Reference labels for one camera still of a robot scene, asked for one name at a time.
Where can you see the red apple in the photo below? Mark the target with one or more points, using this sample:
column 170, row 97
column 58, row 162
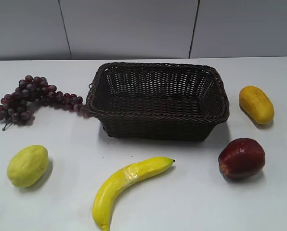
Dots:
column 241, row 158

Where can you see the purple grape bunch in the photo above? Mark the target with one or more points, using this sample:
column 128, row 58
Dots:
column 32, row 93

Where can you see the dark brown wicker basket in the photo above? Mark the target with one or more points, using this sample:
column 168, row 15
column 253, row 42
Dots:
column 162, row 101

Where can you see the yellow green lemon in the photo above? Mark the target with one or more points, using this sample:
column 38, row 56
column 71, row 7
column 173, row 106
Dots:
column 28, row 166

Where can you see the yellow banana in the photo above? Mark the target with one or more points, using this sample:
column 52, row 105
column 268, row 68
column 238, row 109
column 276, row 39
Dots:
column 120, row 181

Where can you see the orange yellow mango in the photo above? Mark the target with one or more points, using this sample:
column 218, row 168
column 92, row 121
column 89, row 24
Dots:
column 256, row 104

